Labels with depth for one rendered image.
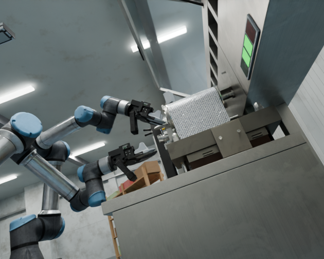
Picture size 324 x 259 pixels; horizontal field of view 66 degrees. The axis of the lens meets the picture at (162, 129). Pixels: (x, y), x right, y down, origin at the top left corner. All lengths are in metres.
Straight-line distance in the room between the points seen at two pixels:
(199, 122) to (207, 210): 0.47
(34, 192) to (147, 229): 11.18
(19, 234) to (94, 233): 9.58
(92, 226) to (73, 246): 1.01
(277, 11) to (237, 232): 0.59
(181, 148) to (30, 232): 0.86
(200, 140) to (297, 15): 0.46
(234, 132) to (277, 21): 0.35
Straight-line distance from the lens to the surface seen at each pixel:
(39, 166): 1.21
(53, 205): 1.50
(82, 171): 1.17
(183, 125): 1.12
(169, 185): 0.79
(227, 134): 0.86
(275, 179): 0.80
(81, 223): 11.21
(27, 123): 1.09
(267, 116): 0.92
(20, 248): 1.40
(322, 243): 0.82
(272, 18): 0.75
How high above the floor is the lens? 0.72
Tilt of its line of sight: 24 degrees up
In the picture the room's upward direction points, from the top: 19 degrees counter-clockwise
